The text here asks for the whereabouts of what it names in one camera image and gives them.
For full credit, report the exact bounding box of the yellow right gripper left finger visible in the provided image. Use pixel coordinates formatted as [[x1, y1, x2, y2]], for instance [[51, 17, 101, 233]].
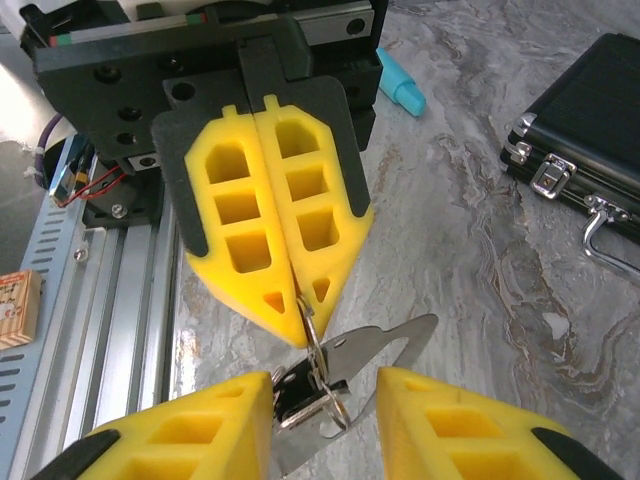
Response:
[[29, 371, 275, 480]]

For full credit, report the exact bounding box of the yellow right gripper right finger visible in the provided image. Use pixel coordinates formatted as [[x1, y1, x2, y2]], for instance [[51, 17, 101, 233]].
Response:
[[376, 366, 626, 480]]

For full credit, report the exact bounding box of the small silver split keyring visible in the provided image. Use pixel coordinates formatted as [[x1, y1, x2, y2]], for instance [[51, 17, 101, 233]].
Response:
[[298, 294, 329, 386]]

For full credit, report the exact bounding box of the large silver split keyring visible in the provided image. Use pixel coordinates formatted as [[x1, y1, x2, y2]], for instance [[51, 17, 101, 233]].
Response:
[[277, 389, 351, 439]]

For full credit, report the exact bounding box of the silver metal key plate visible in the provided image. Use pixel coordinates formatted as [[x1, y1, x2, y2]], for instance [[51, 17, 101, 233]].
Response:
[[272, 313, 440, 476]]

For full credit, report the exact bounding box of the black key fob strap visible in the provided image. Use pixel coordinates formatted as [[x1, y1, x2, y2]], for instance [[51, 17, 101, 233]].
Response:
[[271, 359, 351, 424]]

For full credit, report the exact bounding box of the small circuit board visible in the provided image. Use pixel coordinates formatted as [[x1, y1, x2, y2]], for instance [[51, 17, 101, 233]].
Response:
[[49, 144, 95, 210]]

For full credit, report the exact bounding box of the teal plastic marker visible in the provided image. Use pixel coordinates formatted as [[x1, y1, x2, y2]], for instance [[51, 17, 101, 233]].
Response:
[[374, 47, 427, 120]]

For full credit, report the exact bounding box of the small printed wooden block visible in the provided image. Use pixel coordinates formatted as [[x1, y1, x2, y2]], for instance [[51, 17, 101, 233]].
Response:
[[0, 269, 45, 351]]

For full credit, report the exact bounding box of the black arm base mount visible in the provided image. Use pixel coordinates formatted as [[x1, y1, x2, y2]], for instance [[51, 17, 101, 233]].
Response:
[[82, 167, 169, 232]]

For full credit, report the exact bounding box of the thin red wire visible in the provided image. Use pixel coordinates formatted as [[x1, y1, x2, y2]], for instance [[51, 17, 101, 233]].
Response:
[[64, 166, 125, 205]]

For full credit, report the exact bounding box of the purple cable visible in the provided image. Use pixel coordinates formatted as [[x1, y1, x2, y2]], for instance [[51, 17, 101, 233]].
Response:
[[30, 112, 67, 169]]

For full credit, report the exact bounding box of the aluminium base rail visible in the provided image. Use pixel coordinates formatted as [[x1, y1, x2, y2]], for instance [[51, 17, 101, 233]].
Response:
[[49, 199, 179, 451]]

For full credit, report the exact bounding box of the grey slotted cable duct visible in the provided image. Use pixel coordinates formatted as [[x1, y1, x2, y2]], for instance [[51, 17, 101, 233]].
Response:
[[0, 134, 99, 480]]

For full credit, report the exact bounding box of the black case with metal handle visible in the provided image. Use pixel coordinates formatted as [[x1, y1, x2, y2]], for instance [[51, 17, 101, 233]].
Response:
[[499, 32, 640, 286]]

